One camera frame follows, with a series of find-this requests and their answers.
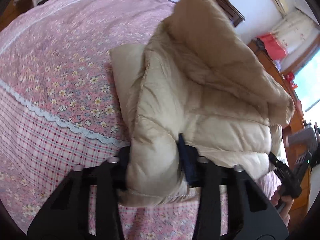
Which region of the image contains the beige puffer jacket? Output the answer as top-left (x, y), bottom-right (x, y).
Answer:
top-left (110, 0), bottom-right (294, 207)

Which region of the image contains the person's right hand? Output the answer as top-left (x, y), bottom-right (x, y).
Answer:
top-left (270, 184), bottom-right (295, 228)

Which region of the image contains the wooden drawer cabinet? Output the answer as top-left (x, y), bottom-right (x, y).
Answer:
top-left (247, 39), bottom-right (312, 213)

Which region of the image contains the red box on cabinet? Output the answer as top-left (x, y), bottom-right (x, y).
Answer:
top-left (284, 72), bottom-right (298, 89)

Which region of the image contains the pink floral bedspread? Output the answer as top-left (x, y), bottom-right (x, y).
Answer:
top-left (0, 0), bottom-right (283, 240)

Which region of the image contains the floral red curtain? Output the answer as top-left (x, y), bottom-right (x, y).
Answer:
top-left (257, 9), bottom-right (317, 61)

